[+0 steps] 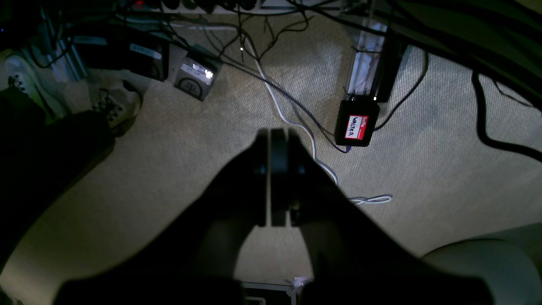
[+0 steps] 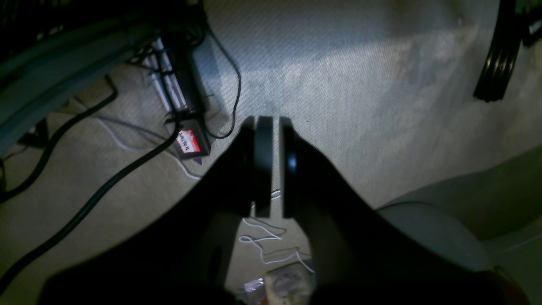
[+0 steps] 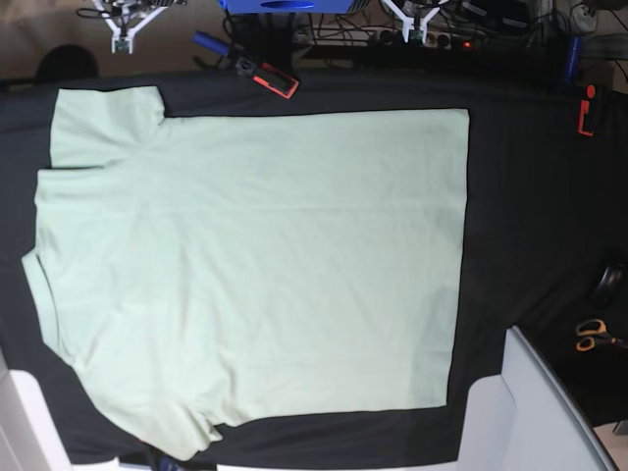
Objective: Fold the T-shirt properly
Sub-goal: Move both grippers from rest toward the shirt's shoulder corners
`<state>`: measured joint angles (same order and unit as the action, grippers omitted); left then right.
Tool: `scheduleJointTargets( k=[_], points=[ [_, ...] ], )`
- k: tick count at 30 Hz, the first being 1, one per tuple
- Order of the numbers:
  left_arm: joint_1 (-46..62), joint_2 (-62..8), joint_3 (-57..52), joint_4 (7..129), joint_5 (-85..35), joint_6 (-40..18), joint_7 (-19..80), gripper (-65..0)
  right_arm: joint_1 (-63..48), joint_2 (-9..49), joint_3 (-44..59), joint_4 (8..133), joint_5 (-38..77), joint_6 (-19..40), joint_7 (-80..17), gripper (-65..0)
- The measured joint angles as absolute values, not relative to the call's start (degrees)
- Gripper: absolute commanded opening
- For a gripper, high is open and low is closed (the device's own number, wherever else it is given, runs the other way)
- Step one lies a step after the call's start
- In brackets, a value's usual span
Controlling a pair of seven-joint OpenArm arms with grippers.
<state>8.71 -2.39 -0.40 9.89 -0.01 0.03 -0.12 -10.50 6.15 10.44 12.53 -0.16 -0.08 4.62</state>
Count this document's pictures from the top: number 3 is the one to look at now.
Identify orange-handled scissors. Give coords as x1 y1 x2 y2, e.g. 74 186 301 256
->
575 318 627 352

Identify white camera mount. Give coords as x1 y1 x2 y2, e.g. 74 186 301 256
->
381 0 448 44
92 0 176 54

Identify white bin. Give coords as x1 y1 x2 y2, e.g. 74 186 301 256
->
1 355 73 471
456 327 617 471

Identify blue-red bar clamp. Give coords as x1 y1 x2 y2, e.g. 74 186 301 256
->
563 35 597 137
192 31 299 99
119 442 218 471

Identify blue box on stand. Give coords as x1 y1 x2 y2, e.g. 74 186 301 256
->
219 0 353 14

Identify white bin left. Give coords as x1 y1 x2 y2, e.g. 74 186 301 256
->
1 355 73 471

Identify right blue-red bar clamp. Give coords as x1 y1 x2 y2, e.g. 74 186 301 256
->
563 35 597 137

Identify black table cloth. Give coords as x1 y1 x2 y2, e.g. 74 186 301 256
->
0 68 628 467

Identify light green T-shirt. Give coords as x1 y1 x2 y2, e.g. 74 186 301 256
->
23 86 470 459

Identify white bin right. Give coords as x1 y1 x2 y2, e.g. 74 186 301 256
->
456 327 617 471

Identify black tape roll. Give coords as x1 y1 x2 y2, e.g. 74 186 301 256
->
589 262 627 309

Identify top blue-red bar clamp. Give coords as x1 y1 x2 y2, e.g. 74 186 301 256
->
192 31 299 99

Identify bottom blue-red bar clamp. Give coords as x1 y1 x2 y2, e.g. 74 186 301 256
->
119 442 218 471

